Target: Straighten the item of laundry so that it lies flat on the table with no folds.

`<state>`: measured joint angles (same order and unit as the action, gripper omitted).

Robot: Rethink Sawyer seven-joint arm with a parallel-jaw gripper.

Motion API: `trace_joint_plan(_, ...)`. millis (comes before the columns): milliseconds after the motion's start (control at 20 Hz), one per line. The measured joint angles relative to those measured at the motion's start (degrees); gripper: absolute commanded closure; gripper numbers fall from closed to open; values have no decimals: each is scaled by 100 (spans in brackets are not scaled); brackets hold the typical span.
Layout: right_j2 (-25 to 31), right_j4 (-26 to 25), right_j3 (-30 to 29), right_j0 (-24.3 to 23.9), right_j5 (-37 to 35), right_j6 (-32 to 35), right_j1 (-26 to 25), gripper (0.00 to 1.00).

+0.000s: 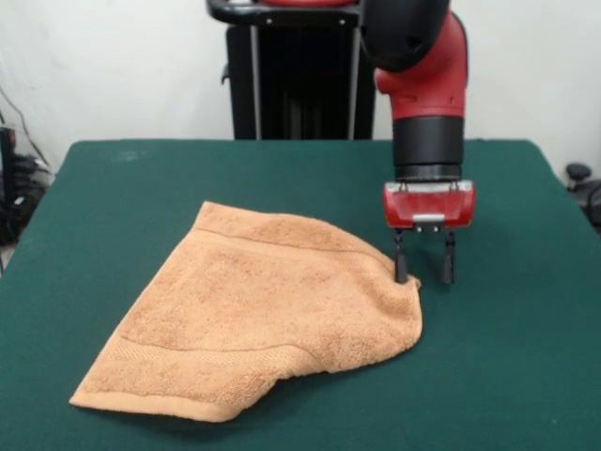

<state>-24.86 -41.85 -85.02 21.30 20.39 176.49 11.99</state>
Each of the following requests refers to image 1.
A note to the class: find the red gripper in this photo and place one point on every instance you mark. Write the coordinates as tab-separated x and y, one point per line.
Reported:
429	209

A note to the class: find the peach terry towel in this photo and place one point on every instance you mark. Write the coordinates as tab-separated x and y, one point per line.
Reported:
258	319

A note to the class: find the red robot base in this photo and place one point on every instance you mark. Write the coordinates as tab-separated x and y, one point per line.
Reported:
305	2

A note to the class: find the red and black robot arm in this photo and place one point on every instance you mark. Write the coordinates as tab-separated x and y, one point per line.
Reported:
422	84

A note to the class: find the dark green table cloth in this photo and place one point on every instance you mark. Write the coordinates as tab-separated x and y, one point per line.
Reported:
493	352

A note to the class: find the black office chair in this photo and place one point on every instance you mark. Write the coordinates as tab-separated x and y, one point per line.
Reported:
578	171

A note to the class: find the black bag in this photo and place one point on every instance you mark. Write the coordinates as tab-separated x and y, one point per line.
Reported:
14	221

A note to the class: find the black box with red mark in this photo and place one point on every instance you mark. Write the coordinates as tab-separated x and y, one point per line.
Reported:
7	160

